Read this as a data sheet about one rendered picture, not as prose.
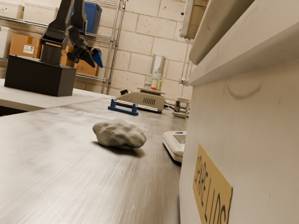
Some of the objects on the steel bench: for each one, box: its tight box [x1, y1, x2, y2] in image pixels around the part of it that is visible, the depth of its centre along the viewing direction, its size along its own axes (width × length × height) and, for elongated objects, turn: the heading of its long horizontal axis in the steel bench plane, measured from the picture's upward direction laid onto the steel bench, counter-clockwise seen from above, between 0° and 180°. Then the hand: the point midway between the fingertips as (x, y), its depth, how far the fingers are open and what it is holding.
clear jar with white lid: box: [173, 96, 191, 119], centre depth 134 cm, size 6×6×8 cm
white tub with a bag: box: [144, 73, 163, 89], centre depth 243 cm, size 14×14×21 cm
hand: (94, 61), depth 149 cm, fingers open, 8 cm apart
